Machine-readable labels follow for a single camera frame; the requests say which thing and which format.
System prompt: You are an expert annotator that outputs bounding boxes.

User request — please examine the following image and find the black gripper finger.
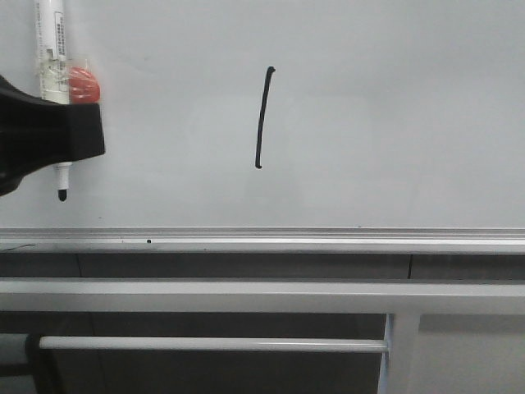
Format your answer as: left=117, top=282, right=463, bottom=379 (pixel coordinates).
left=1, top=78, right=105, bottom=195

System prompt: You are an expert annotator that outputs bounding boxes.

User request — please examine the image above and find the white whiteboard marker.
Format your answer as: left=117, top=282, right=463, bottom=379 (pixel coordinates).
left=32, top=0, right=74, bottom=203

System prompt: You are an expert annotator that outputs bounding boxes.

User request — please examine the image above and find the red round magnet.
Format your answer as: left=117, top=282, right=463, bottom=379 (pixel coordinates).
left=67, top=58, right=101, bottom=104

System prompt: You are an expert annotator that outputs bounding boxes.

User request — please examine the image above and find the white whiteboard with aluminium tray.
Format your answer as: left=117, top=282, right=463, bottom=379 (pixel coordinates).
left=1, top=1, right=524, bottom=254

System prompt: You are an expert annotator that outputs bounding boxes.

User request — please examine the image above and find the white horizontal rod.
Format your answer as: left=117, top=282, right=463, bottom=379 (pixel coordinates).
left=39, top=336, right=389, bottom=354

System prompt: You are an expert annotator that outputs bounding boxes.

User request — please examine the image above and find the white stand crossbar frame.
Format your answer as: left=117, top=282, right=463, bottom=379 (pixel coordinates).
left=1, top=278, right=524, bottom=393

